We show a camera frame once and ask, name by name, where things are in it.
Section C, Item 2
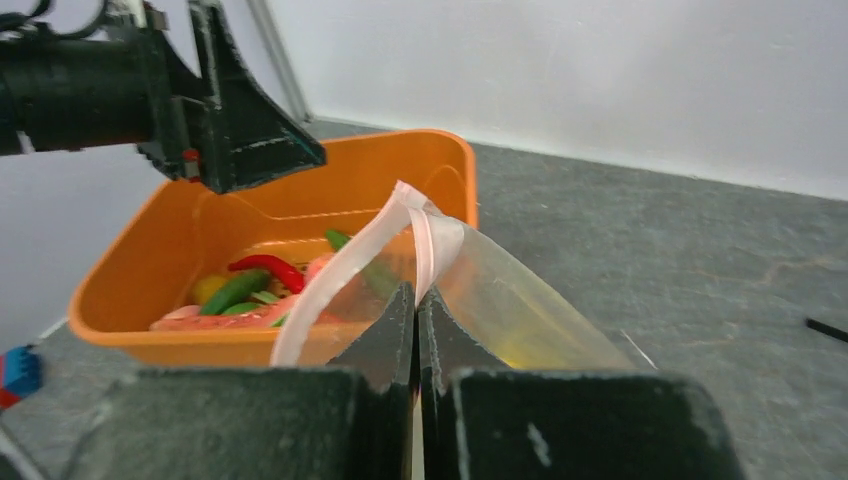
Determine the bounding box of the small yellow fruit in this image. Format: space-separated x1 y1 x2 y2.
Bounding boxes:
190 275 228 306

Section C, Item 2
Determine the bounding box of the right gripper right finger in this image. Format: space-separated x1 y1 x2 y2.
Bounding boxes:
417 292 745 479

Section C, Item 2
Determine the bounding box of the green cucumber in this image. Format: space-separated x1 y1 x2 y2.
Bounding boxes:
199 269 271 315

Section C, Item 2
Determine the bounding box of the red blue toy block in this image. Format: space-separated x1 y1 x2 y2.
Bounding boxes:
1 345 43 410

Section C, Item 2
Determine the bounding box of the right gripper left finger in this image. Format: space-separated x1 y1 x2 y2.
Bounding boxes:
63 284 416 479

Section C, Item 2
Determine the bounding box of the yellow mango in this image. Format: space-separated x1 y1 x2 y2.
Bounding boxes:
487 326 584 370

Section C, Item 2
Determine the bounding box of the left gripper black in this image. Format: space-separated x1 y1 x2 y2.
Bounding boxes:
1 1 327 194

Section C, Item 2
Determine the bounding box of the clear zip top bag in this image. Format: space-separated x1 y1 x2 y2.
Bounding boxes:
269 182 634 370

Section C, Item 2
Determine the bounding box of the long red chili pepper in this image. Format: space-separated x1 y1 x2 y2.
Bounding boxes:
228 254 306 294

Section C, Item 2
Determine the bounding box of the watermelon slice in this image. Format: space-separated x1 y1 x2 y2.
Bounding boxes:
149 294 300 331

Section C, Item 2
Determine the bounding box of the orange plastic tub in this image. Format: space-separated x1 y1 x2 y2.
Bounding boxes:
68 129 478 366

